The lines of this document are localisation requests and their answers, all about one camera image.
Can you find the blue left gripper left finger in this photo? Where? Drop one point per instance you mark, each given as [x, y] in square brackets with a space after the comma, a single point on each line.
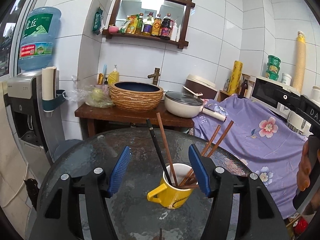
[119, 170]

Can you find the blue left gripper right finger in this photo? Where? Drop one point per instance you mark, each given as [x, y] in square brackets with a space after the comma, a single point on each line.
[202, 168]

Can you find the yellow duck mug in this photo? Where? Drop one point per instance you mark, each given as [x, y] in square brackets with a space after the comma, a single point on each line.
[170, 196]

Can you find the brown wooden chopstick four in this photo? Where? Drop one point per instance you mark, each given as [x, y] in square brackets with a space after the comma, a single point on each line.
[212, 149]

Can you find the black chopstick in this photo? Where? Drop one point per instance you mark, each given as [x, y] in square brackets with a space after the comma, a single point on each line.
[158, 150]

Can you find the brown wooden chopstick five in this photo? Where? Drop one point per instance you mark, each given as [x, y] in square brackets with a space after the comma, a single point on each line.
[166, 147]

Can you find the brown wooden chopstick three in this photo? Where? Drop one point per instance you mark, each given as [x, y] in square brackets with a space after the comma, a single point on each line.
[200, 166]

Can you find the right hand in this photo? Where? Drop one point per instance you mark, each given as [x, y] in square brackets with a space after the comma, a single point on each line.
[303, 180]

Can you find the tall beige paper roll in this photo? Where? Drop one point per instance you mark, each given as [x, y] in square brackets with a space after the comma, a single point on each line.
[300, 62]

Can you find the white microwave oven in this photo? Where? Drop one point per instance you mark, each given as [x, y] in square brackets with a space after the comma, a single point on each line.
[293, 121]

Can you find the round glass table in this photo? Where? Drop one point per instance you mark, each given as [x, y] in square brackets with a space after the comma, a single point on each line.
[133, 216]

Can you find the dark wooden counter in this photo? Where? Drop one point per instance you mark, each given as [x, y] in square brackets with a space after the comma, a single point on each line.
[114, 113]

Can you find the purple floral cloth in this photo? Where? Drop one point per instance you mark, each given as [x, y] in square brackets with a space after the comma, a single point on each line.
[262, 141]

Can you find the woven basin sink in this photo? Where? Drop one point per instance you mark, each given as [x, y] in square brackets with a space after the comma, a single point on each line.
[135, 96]

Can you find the brown glass bottle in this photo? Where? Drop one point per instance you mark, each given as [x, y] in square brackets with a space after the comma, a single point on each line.
[244, 87]

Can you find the plastic bag with vegetables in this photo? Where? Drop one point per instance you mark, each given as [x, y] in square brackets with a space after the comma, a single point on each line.
[87, 91]

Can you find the yellow wrap roll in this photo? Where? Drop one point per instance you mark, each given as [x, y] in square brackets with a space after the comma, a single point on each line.
[235, 77]

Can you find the white pan with lid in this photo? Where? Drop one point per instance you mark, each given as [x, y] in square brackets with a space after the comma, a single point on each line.
[187, 106]

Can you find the yellow soap dispenser bottle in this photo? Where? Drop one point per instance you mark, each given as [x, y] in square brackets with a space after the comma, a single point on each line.
[113, 77]

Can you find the water dispenser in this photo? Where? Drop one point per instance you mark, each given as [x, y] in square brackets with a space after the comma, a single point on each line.
[37, 130]

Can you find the bronze faucet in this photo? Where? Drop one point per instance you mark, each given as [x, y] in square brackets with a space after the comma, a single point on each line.
[155, 76]

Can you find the brown white rice cooker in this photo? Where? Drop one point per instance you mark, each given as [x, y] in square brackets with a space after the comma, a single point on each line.
[198, 85]

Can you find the white paper cup stack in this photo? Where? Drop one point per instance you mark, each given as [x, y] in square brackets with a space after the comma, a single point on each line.
[49, 83]

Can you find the green hanging packet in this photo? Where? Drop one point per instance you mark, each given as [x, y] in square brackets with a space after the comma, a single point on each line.
[98, 21]

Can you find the dark soy sauce bottle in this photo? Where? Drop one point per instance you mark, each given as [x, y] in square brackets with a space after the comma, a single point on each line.
[166, 27]

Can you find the blue water jug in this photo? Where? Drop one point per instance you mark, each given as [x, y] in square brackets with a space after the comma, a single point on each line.
[38, 38]

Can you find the yellow label oil bottle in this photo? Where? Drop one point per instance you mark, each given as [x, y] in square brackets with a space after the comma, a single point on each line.
[156, 25]

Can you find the dark wooden wall shelf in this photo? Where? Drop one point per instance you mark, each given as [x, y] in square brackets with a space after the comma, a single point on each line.
[134, 19]

